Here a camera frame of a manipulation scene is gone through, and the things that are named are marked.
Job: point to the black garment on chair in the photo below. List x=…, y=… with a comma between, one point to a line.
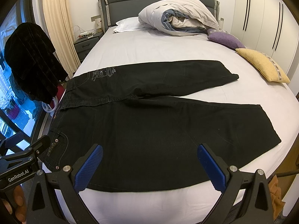
x=30, y=54

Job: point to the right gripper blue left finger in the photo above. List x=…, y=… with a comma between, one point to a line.
x=84, y=168

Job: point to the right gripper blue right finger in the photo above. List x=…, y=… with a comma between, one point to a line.
x=222, y=176

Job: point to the rolled white duvet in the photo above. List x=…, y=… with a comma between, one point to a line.
x=178, y=17

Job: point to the left hand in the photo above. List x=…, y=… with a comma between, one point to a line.
x=19, y=199

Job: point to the white bed sheet mattress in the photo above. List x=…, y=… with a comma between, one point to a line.
x=190, y=204

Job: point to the black denim pants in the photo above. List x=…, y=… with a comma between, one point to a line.
x=149, y=129

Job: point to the large dark framed window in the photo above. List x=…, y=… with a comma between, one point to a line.
x=19, y=114

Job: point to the purple cushion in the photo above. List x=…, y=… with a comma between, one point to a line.
x=224, y=38

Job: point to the white pillow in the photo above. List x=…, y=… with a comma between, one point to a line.
x=130, y=24

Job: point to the dark grey nightstand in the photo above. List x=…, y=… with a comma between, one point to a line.
x=84, y=45

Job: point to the white wardrobe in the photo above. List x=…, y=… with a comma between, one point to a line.
x=267, y=26

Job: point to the yellow cushion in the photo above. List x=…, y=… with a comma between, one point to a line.
x=270, y=70

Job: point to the dark grey padded headboard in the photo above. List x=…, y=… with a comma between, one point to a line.
x=112, y=11

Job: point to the cream curtain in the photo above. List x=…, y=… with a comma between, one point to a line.
x=60, y=30

